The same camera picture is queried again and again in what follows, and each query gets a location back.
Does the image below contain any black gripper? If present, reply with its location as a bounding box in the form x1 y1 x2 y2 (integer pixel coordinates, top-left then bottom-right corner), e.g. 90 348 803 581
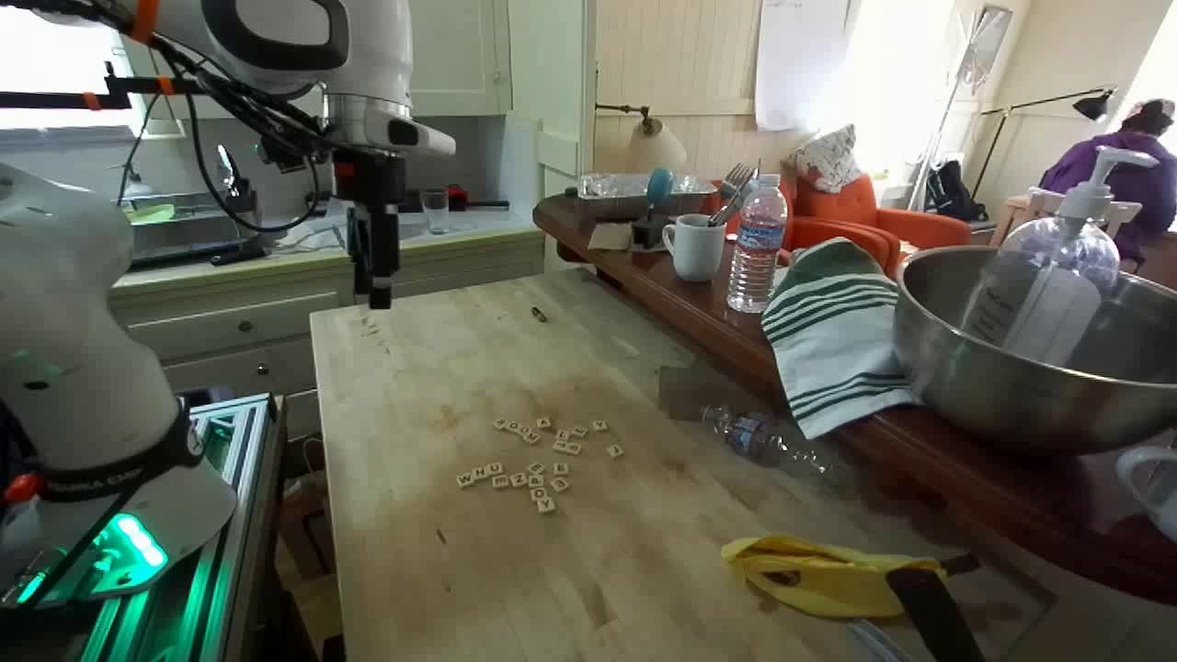
335 144 412 308

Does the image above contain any white base cabinet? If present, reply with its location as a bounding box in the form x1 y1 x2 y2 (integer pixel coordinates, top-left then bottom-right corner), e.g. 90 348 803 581
107 223 551 400

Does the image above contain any brown cardboard sheet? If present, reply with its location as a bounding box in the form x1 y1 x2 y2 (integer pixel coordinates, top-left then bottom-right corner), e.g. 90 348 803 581
581 218 640 256

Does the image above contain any aluminium foil tray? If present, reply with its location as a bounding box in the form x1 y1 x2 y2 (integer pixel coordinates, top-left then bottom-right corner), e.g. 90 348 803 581
575 167 716 203

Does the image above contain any black stand block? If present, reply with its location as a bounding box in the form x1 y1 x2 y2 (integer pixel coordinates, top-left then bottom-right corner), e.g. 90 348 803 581
630 207 672 252

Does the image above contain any white shade table lamp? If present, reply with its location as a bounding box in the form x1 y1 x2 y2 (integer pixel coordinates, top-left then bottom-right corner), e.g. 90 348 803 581
591 99 692 176

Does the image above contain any white ceramic mug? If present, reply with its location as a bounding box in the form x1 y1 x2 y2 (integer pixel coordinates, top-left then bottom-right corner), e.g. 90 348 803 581
658 210 727 288

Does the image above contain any metal kitchen utensil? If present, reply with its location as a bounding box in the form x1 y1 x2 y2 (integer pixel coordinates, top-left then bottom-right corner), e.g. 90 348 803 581
708 163 760 231

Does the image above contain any clear plastic water bottle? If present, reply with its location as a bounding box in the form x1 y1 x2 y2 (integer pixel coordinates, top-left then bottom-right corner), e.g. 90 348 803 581
725 174 791 316

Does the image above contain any crushed clear plastic bottle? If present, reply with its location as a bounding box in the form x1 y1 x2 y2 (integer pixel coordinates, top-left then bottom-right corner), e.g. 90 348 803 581
700 400 835 478

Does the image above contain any green striped white towel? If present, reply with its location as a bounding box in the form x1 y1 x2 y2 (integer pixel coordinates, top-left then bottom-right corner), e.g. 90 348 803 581
759 234 926 441

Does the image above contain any patterned cushion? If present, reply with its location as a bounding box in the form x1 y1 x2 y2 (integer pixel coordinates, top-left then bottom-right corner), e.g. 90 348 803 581
788 120 868 193

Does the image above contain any white hanging paper sheet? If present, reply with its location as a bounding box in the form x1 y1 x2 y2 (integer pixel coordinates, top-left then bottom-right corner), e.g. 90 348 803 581
750 0 857 134

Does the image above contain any orange armchair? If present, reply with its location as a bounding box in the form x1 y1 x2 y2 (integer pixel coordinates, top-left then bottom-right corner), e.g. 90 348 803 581
775 167 977 279

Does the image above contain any black bag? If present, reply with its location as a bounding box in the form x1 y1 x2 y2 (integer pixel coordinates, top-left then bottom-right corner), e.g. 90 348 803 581
922 159 991 226

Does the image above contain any dark brown wooden counter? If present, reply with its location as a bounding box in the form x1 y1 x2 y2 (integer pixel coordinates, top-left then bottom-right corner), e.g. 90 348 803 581
535 192 1177 605

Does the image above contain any stainless steel bowl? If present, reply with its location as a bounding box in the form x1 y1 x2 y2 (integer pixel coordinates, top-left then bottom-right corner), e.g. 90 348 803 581
889 243 1177 458

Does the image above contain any clear pump sanitizer bottle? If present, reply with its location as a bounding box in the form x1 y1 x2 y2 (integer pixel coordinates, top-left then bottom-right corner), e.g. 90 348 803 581
960 144 1164 367

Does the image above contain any black floor lamp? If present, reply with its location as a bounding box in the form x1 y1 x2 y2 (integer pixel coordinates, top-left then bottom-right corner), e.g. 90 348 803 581
967 85 1119 198

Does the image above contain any person in purple shirt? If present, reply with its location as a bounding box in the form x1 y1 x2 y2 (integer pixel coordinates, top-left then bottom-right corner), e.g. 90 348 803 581
1037 96 1177 269

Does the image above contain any white cup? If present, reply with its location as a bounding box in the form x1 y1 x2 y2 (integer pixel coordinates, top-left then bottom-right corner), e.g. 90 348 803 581
1112 438 1177 545

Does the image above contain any aluminium robot stand frame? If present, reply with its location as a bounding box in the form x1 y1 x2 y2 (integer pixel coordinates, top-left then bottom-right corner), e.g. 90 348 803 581
0 389 287 662

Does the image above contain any black handle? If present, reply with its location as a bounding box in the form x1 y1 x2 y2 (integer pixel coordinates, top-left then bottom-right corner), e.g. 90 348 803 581
883 555 994 662

